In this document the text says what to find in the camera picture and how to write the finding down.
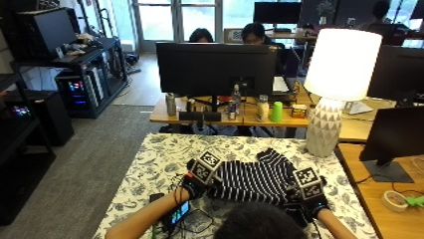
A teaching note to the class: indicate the black boxes on desk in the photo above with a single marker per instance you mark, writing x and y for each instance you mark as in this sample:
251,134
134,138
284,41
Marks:
199,116

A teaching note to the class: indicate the black handheld device with screen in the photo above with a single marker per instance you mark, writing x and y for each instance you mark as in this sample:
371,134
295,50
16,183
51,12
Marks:
178,214

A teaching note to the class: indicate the white marker cube on right glove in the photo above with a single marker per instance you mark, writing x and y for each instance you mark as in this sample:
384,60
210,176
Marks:
308,182

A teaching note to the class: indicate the small yellow box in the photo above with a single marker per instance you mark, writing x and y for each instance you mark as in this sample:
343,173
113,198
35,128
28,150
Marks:
299,111

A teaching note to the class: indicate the large black case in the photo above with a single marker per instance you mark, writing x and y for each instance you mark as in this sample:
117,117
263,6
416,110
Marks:
44,33

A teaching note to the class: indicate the black shelf rack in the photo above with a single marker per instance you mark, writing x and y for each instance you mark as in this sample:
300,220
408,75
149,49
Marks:
110,66

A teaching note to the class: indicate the white table lamp patterned base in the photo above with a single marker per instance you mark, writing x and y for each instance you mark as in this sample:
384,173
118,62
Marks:
342,66

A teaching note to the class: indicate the green plastic cup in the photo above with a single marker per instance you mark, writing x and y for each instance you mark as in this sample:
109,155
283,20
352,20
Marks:
277,112

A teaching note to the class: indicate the white marker cube on glove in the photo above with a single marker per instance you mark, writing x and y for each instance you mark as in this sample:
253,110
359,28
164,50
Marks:
206,167
308,182

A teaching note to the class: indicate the black monitor behind lamp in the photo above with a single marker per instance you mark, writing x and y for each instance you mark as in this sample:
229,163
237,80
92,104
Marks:
397,73

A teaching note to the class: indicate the black monitor on square stand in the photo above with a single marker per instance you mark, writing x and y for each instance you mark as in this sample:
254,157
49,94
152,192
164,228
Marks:
397,132

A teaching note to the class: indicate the black white striped sweater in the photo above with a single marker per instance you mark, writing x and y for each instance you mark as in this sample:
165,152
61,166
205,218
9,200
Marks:
255,179

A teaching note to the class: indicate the wide black monitor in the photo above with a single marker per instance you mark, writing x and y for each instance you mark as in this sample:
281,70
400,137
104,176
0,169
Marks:
211,69

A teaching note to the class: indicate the computer tower with coloured lights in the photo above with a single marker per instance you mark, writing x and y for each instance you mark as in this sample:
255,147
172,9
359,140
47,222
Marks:
80,91

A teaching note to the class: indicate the black low shelf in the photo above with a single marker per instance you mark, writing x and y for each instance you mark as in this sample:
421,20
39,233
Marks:
17,172

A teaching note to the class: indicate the wooden desk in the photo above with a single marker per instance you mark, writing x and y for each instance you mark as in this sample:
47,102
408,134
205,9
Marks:
291,121
388,219

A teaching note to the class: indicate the roll of beige tape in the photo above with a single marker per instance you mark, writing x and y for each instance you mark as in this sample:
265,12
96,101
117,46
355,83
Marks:
393,201

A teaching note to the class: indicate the black computer tower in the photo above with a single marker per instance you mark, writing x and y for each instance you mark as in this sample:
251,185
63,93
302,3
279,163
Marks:
48,116

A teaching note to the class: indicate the green plastic object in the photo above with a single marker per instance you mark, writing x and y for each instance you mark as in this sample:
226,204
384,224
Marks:
415,201

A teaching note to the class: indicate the clear plastic bottle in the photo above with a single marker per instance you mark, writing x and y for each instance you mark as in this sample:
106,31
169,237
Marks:
235,99

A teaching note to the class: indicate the cardboard box with marker print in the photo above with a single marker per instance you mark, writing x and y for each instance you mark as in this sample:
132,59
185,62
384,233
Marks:
233,35

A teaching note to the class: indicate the white folded paper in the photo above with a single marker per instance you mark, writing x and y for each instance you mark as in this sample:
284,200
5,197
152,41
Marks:
358,108

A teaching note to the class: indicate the black background monitor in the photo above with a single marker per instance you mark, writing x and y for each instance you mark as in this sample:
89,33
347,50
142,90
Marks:
277,12

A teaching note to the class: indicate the person's right hand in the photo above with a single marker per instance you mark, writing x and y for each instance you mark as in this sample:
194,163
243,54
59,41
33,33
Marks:
314,203

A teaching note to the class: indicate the floral blue white tablecloth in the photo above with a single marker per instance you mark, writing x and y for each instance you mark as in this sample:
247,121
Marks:
150,172

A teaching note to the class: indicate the white marker cube on left glove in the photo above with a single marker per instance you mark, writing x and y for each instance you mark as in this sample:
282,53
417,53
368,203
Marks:
206,167

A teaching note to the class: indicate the person's left hand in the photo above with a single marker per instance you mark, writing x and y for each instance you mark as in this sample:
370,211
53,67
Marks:
193,186

